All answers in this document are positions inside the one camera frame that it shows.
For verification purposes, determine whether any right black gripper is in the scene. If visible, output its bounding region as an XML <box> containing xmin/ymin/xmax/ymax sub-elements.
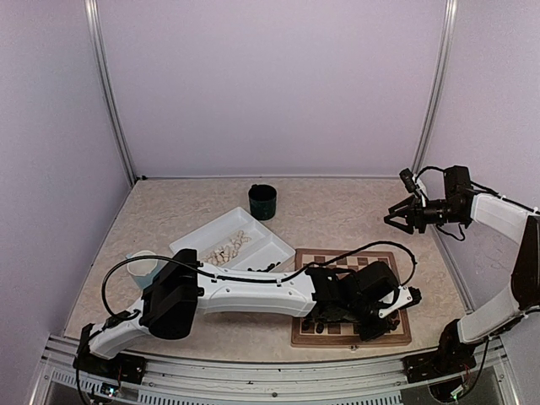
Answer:
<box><xmin>386</xmin><ymin>194</ymin><xmax>468</xmax><ymax>234</ymax></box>

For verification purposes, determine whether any wooden chess board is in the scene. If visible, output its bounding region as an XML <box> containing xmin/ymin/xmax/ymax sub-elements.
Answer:
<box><xmin>291</xmin><ymin>251</ymin><xmax>412</xmax><ymax>348</ymax></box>

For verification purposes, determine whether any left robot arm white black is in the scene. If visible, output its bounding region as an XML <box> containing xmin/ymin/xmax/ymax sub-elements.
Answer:
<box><xmin>79</xmin><ymin>249</ymin><xmax>412</xmax><ymax>375</ymax></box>

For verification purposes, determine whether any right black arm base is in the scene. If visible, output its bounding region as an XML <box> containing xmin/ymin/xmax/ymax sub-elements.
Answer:
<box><xmin>402</xmin><ymin>319</ymin><xmax>479</xmax><ymax>383</ymax></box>

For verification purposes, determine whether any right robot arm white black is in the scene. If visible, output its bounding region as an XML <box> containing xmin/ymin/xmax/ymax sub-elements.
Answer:
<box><xmin>384</xmin><ymin>165</ymin><xmax>539</xmax><ymax>375</ymax></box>

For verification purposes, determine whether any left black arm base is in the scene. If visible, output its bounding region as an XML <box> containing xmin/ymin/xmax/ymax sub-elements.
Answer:
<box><xmin>73</xmin><ymin>323</ymin><xmax>147</xmax><ymax>385</ymax></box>

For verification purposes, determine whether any dark chess piece pair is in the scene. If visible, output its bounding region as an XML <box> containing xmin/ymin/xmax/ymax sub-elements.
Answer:
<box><xmin>247</xmin><ymin>262</ymin><xmax>281</xmax><ymax>273</ymax></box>

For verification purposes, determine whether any pile of white chess pieces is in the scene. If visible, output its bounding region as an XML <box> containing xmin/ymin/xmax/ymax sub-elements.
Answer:
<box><xmin>202</xmin><ymin>230</ymin><xmax>251</xmax><ymax>266</ymax></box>

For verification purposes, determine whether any white divided plastic tray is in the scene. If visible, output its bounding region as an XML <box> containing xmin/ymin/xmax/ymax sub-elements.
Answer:
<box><xmin>169</xmin><ymin>207</ymin><xmax>295</xmax><ymax>272</ymax></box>

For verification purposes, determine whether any dark green cup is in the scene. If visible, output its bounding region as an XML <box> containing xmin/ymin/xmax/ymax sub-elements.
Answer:
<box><xmin>248</xmin><ymin>184</ymin><xmax>278</xmax><ymax>221</ymax></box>

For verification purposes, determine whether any light blue cup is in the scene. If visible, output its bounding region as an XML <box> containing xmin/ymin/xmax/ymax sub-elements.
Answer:
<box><xmin>127</xmin><ymin>251</ymin><xmax>160</xmax><ymax>290</ymax></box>

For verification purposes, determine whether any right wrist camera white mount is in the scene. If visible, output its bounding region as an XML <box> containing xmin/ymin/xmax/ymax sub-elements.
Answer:
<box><xmin>399</xmin><ymin>168</ymin><xmax>427</xmax><ymax>204</ymax></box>

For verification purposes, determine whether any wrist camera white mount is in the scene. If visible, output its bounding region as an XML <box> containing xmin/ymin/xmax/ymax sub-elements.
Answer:
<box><xmin>378</xmin><ymin>286</ymin><xmax>422</xmax><ymax>319</ymax></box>
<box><xmin>399</xmin><ymin>168</ymin><xmax>427</xmax><ymax>204</ymax></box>

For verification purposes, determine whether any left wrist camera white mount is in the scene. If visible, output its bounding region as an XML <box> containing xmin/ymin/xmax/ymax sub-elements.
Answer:
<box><xmin>378</xmin><ymin>286</ymin><xmax>422</xmax><ymax>319</ymax></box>

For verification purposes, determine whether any right aluminium frame post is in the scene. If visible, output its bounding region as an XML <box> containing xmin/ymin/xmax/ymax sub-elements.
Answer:
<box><xmin>411</xmin><ymin>0</ymin><xmax>458</xmax><ymax>172</ymax></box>

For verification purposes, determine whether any aluminium frame post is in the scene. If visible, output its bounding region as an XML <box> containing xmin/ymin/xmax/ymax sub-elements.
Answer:
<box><xmin>411</xmin><ymin>0</ymin><xmax>458</xmax><ymax>172</ymax></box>
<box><xmin>84</xmin><ymin>0</ymin><xmax>138</xmax><ymax>188</ymax></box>

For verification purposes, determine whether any left aluminium frame post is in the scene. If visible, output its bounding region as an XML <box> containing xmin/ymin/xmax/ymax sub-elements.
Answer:
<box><xmin>84</xmin><ymin>0</ymin><xmax>138</xmax><ymax>188</ymax></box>

